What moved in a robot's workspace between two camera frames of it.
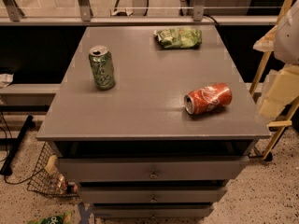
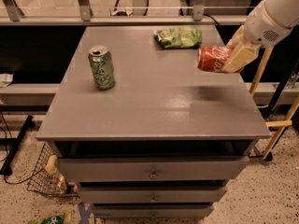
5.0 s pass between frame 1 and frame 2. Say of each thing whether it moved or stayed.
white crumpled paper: stayed
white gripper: moved
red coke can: moved
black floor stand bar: stayed
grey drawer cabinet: stayed
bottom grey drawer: stayed
